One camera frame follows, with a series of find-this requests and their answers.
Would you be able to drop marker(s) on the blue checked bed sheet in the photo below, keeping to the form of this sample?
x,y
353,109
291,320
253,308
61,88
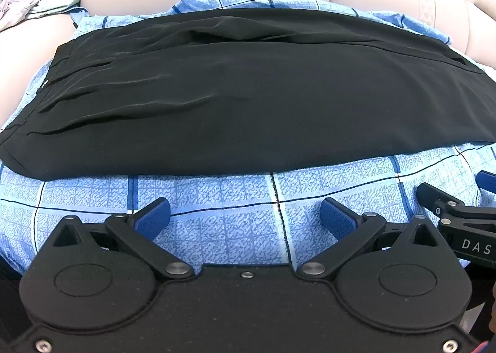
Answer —
x,y
217,198

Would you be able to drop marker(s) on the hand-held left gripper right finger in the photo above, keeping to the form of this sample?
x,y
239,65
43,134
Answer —
x,y
336,217

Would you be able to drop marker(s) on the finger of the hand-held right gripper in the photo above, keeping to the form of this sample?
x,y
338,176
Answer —
x,y
434,194
487,181

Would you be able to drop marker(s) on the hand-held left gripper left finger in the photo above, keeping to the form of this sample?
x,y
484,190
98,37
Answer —
x,y
152,218

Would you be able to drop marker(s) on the black pants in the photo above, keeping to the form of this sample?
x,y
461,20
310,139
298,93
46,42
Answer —
x,y
248,105

